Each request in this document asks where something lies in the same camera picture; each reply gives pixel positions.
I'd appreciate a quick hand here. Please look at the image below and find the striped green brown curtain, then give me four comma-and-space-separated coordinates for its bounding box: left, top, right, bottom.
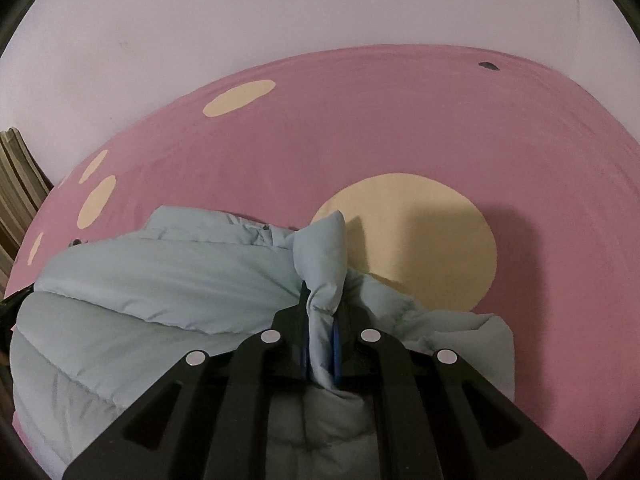
0, 128, 53, 292

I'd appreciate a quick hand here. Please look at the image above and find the pink dotted bed sheet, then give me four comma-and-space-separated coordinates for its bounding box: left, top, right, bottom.
9, 46, 639, 478

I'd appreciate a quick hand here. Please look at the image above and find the light blue puffer jacket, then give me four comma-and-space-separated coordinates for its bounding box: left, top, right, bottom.
10, 207, 515, 479

